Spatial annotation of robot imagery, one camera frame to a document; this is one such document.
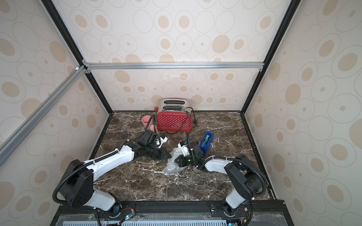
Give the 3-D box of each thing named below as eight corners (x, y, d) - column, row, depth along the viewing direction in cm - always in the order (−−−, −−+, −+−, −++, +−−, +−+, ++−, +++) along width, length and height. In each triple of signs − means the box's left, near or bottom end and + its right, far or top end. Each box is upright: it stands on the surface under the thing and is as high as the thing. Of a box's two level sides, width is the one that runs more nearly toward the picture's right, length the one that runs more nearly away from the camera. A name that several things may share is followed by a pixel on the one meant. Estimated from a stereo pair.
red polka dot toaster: (157, 134, 108) (153, 116, 92) (161, 111, 123) (157, 93, 108) (190, 134, 108) (191, 117, 93) (189, 112, 123) (190, 93, 108)
